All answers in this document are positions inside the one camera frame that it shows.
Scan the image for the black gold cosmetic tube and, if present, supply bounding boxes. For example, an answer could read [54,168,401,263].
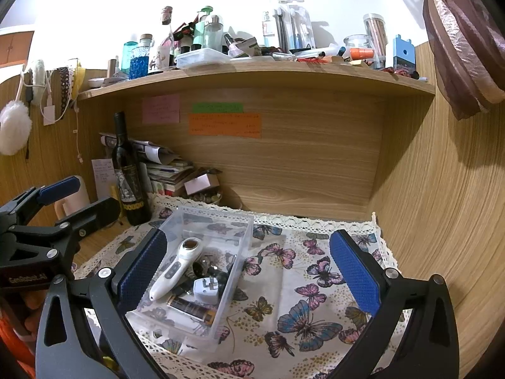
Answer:
[166,294,217,324]

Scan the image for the orange sticky note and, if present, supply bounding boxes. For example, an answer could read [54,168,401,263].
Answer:
[188,113,262,139]

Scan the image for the pink sticky note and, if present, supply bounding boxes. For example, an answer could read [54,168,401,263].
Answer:
[142,95,181,125]

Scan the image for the blue box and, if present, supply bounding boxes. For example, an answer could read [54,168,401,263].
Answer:
[392,35,415,72]

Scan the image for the person's left hand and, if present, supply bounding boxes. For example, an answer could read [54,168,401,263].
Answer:
[16,286,46,338]

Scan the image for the person's orange clothing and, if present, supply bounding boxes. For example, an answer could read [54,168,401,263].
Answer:
[0,312,24,364]

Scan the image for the blue glass bottle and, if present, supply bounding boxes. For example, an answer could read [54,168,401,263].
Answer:
[128,45,150,80]

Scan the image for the cream rounded container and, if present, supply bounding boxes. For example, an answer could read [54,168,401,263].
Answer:
[55,179,91,222]

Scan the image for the brown wooden cabinet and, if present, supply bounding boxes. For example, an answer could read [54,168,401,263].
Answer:
[0,27,35,68]

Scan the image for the butterfly print lace cloth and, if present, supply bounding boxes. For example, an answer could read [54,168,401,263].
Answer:
[73,193,399,379]

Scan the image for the white plug adapter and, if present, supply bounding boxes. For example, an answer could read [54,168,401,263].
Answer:
[193,277,219,305]

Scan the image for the mint green bottle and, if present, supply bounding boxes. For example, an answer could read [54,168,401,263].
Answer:
[193,6,214,50]

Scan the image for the white fluffy puff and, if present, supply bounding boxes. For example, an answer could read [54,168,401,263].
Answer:
[0,100,32,155]

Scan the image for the white handwritten paper note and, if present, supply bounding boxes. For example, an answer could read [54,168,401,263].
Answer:
[92,159,115,198]

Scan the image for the clear tube of pencils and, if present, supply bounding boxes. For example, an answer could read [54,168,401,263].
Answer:
[363,13,386,68]

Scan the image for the rolled magazine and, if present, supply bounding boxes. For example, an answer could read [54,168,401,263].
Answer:
[98,132,176,164]

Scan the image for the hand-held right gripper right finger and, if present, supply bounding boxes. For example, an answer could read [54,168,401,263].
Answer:
[329,229,460,379]

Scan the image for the pile of coins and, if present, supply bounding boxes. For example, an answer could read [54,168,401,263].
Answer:
[187,191,223,206]

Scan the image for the brown hanging fabric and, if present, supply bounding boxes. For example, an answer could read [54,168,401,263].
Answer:
[422,0,505,121]

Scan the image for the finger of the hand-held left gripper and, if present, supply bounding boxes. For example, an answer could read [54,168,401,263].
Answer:
[0,176,81,230]
[8,196,120,266]

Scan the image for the wooden shelf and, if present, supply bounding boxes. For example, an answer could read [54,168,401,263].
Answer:
[77,61,437,99]

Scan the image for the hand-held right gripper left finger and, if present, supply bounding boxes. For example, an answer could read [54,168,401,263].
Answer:
[35,227,170,379]

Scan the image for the green sticky note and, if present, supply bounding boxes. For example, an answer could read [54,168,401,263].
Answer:
[192,103,243,114]

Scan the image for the stack of books and papers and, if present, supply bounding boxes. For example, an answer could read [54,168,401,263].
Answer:
[146,158,196,196]

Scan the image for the clear blister pack of brushes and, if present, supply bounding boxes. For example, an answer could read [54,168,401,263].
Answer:
[262,0,314,52]

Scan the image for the silver capped bottle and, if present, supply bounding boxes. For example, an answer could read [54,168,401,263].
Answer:
[205,15,223,52]

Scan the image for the glass bottle with wrapped neck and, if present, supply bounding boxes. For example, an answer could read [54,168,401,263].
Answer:
[160,6,174,68]

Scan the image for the teal plastic bottle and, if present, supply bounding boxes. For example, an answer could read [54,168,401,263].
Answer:
[122,41,140,74]

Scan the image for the dark wine bottle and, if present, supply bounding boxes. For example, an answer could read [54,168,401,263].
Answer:
[111,111,151,226]

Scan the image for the glass jar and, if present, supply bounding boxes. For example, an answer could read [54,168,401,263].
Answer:
[343,35,373,62]

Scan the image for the clear plastic storage box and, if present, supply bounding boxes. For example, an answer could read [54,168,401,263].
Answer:
[125,205,254,342]

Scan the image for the dark lace ribbon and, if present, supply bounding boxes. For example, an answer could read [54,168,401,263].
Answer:
[55,67,74,109]

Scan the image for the white charger with cable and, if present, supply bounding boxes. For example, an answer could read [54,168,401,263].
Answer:
[43,83,56,126]

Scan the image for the white handheld massager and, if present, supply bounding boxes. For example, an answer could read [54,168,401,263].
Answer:
[149,237,204,300]

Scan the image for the fruit print small box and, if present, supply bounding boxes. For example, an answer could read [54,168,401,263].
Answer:
[152,182,186,198]

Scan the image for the clear lidded container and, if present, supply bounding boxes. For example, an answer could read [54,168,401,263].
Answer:
[175,48,231,69]

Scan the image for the small cardboard box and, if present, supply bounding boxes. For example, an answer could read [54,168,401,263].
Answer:
[184,174,219,196]

